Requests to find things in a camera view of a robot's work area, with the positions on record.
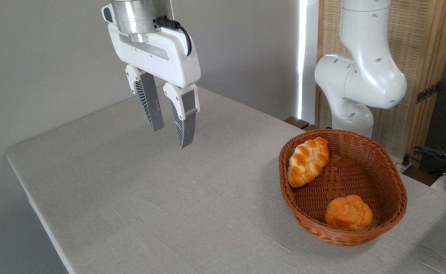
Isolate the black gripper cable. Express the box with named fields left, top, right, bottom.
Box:
left=155, top=16, right=192, bottom=57

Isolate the black metal screen hinge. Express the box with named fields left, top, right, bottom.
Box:
left=416, top=81, right=441, bottom=104

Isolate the brown wicker oval basket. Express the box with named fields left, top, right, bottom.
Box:
left=278, top=128, right=408, bottom=246

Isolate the black cable bundle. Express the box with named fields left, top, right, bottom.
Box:
left=412, top=145, right=446, bottom=176

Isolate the round orange bread bun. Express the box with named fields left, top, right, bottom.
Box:
left=325, top=194, right=374, bottom=231

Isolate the dark brown wooden furniture piece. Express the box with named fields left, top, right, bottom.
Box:
left=283, top=116, right=321, bottom=132

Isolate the white power strip with plug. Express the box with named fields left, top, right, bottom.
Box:
left=394, top=154, right=414, bottom=175

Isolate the long braided bread loaf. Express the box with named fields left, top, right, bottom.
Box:
left=287, top=137, right=330, bottom=188

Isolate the grey tablecloth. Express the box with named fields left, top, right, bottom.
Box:
left=5, top=86, right=446, bottom=274

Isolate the wooden bamboo folding screen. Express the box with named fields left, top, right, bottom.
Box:
left=316, top=0, right=446, bottom=160

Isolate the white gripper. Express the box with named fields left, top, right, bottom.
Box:
left=108, top=23, right=201, bottom=149

